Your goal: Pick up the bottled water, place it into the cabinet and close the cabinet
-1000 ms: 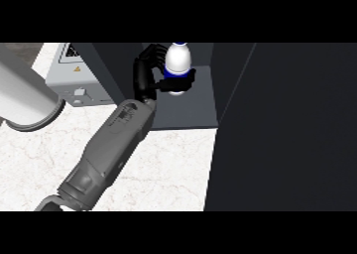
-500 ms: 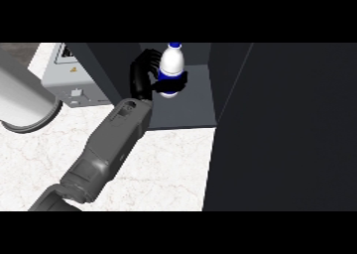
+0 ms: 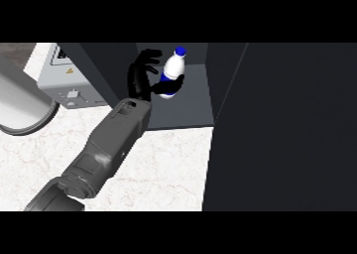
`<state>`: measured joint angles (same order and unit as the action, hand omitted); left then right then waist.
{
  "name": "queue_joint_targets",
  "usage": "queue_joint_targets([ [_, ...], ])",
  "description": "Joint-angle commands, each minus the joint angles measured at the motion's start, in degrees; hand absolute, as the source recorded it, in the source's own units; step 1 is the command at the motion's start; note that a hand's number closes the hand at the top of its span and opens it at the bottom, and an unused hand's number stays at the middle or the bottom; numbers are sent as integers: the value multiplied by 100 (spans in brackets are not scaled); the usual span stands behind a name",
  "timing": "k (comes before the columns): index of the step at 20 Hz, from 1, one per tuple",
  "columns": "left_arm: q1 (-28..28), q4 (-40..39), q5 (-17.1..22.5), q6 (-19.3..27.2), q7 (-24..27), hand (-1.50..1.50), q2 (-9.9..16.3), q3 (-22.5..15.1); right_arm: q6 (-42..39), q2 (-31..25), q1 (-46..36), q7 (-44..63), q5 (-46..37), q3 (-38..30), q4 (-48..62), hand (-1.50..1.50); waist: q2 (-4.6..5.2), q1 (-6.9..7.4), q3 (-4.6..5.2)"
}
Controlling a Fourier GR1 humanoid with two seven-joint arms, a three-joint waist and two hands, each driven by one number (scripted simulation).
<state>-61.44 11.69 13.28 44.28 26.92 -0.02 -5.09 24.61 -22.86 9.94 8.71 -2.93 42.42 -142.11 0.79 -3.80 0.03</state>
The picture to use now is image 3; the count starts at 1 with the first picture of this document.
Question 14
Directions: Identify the dark grey cabinet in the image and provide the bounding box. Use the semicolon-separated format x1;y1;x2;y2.
58;42;250;132

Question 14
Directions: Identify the pale grey appliance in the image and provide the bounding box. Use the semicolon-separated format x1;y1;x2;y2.
35;42;109;109

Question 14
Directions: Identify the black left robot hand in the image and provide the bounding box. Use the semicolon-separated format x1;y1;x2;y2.
125;49;186;101

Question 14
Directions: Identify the white blue-capped water bottle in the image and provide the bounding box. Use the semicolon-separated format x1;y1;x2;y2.
158;46;189;100

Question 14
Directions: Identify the pale grey cylinder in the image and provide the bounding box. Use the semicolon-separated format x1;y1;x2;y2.
0;49;61;137

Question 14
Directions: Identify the dark grey cabinet door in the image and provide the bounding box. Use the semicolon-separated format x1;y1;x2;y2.
201;42;357;212

